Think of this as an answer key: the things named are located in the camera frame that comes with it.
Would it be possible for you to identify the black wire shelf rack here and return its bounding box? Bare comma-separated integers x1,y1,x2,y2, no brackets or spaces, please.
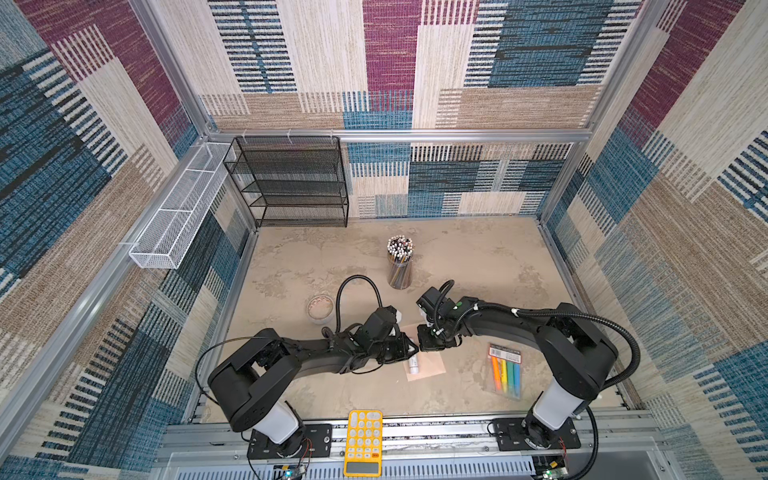
223,136,349,227

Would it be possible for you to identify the pack of coloured highlighters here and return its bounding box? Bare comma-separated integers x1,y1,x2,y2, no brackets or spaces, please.
485,343,522,400

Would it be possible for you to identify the yellow calculator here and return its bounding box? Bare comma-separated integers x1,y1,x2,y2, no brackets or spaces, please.
343,410,383,478

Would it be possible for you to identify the white tape roll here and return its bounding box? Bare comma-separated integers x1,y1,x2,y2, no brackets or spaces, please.
306,294,335,325

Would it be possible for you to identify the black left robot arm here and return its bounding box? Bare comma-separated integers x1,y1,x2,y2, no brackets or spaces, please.
194,274,419,459

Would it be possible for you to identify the aluminium front rail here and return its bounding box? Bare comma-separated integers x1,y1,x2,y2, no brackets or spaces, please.
153,408,665,467

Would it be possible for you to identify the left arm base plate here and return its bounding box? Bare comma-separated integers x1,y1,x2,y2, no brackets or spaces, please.
247,423,333,460

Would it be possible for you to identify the white wire mesh basket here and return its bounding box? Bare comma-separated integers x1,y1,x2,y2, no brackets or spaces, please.
129,142,229,270

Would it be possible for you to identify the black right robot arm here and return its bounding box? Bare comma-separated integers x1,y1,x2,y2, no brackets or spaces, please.
417,280,641,449

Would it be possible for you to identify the metal cup of pencils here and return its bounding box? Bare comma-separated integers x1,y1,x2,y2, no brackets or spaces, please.
387,235,413,290

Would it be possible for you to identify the white glue stick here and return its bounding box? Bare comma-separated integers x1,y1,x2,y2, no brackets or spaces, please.
408,355,420,375

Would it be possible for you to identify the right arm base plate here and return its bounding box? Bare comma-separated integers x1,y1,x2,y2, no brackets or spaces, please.
490,416,582,451

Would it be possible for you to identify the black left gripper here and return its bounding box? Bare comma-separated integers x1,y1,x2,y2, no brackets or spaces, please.
367,332,419,363

